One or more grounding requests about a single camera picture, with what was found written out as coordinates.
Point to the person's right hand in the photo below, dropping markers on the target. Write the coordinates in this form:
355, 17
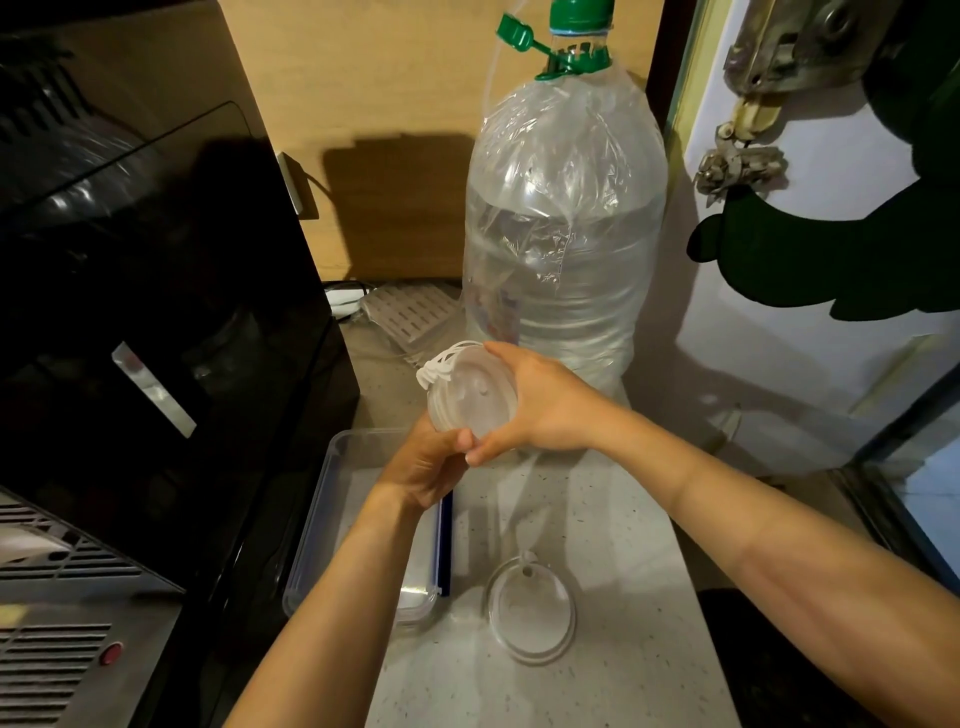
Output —
555, 409

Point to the person's left hand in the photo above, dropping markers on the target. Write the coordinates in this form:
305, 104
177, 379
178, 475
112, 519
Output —
420, 465

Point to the clear rectangular plastic tray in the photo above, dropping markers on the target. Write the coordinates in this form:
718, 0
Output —
360, 495

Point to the clear plastic lid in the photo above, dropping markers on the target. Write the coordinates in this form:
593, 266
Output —
529, 615

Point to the person's right forearm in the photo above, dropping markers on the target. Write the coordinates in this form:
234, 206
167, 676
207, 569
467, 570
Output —
787, 570

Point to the person's left forearm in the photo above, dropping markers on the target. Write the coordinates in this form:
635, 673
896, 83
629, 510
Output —
322, 637

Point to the large clear water bottle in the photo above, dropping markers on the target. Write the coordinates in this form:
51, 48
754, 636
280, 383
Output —
562, 277

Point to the white power strip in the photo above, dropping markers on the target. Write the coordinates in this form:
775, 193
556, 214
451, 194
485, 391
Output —
343, 300

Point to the white door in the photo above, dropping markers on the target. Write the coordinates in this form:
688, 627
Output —
787, 375

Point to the small metal lock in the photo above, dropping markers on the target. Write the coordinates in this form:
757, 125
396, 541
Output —
739, 169

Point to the black coffee machine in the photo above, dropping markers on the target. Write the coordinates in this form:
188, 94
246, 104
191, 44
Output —
172, 285

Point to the steel drip tray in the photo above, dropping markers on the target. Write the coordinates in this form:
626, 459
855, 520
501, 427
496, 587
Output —
75, 622

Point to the dark framed glass door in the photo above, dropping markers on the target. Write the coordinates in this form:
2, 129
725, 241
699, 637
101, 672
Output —
930, 480

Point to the green bottle cap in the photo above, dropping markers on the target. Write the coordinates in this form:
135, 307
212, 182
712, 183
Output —
581, 15

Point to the white paper piece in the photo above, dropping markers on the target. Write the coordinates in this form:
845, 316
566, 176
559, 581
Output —
30, 547

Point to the white wall socket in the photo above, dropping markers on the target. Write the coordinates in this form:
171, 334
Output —
294, 184

